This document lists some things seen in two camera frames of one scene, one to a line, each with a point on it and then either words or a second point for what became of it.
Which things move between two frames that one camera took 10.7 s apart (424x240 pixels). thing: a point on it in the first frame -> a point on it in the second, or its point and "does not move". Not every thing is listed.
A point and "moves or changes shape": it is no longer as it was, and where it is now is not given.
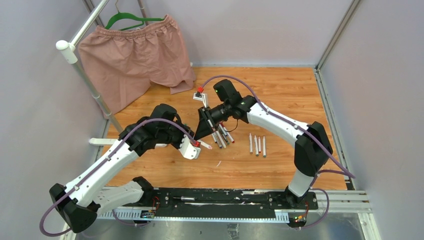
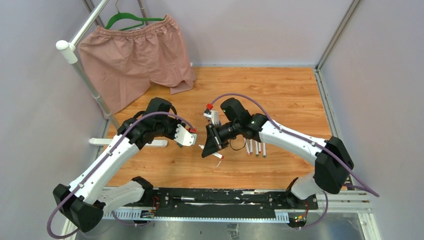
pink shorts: (122, 63) does not move
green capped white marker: (257, 153) does not move
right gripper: (207, 124) -> (214, 141)
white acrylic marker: (206, 145) moves or changes shape
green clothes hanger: (121, 14) does not move
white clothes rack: (69, 51) does not move
